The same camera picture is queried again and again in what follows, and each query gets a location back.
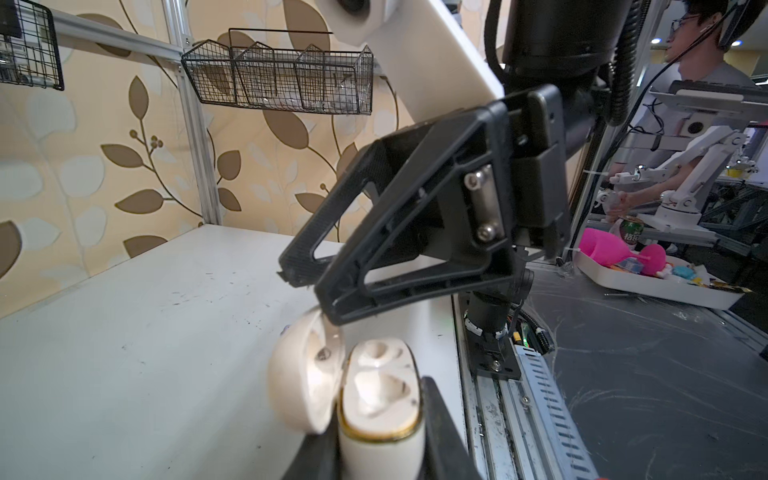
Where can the empty black wire basket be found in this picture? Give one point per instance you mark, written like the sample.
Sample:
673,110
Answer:
241,72

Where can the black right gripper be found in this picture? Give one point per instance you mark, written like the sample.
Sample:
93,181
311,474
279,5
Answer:
419,241

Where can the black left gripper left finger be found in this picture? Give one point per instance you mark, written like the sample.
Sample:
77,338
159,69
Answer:
318,458

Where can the white tray with toys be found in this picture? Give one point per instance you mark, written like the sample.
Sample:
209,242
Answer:
610,262

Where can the wire basket with socket set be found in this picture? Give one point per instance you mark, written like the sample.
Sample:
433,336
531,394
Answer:
29,48

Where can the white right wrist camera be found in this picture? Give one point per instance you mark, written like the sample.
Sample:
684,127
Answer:
429,60

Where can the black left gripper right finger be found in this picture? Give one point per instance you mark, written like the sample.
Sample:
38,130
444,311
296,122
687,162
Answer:
445,455

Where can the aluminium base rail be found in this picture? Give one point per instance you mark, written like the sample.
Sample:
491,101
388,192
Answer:
517,423

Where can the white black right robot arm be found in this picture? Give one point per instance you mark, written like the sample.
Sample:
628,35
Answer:
587,49

